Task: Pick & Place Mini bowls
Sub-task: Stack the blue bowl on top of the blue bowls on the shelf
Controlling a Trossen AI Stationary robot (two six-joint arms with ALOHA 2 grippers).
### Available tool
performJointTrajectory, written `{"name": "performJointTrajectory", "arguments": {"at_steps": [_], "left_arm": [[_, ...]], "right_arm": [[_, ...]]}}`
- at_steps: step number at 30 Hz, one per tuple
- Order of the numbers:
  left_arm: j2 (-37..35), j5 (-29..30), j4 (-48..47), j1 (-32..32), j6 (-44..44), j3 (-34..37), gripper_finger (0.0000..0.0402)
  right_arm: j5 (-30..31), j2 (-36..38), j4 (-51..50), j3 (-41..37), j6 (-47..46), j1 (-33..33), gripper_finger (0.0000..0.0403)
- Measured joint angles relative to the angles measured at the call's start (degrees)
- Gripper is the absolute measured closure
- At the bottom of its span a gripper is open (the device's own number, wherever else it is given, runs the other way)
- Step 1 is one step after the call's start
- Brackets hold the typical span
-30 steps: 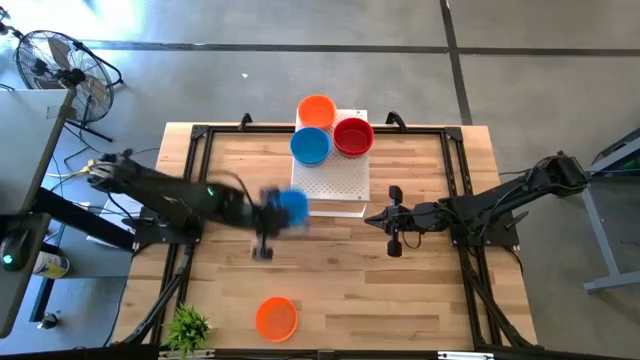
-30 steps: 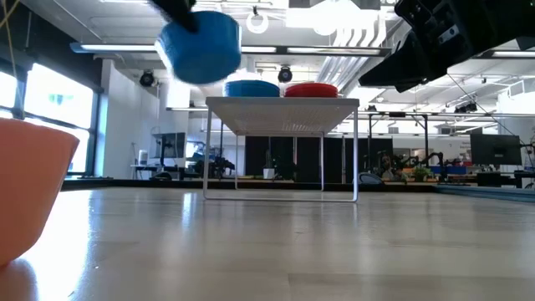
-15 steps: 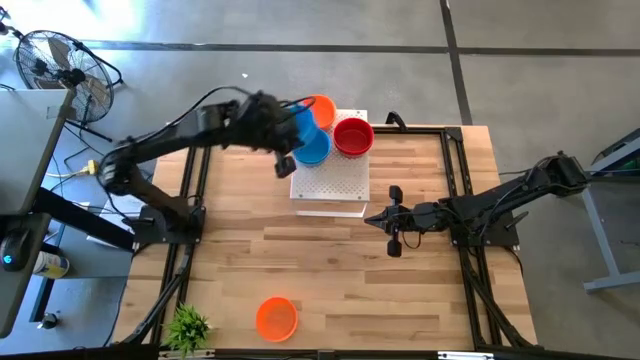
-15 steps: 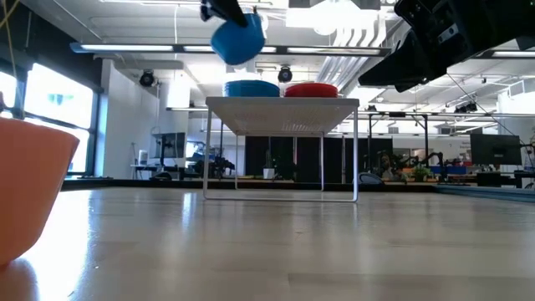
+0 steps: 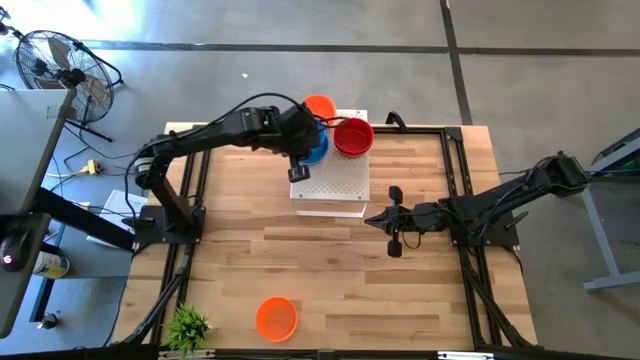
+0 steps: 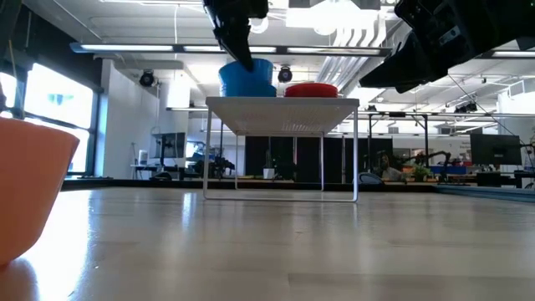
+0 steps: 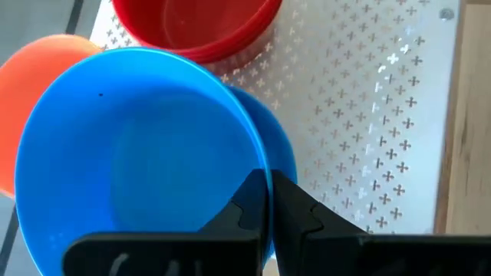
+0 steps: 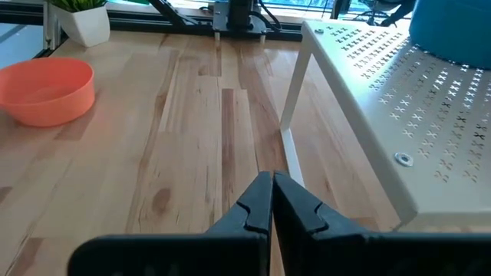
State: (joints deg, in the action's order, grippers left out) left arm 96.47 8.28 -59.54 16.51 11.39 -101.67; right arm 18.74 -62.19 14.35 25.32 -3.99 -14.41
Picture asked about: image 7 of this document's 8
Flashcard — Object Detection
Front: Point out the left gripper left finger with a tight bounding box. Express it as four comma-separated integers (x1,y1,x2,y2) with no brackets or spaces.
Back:
61,168,269,276

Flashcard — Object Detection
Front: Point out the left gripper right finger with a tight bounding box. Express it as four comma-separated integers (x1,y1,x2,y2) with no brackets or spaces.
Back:
270,169,491,276

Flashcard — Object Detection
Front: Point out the blue plastic mini bowl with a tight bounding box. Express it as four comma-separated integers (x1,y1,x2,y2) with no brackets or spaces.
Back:
228,85,299,186
14,47,274,276

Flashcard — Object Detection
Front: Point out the red plastic mini bowl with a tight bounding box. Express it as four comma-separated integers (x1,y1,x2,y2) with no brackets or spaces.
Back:
110,0,284,65

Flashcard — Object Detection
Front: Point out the orange plastic mini bowl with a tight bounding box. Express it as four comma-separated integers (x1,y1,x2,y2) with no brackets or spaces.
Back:
0,33,104,199

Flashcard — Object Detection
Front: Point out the white perforated metal shelf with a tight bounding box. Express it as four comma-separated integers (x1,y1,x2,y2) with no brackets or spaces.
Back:
88,0,461,235

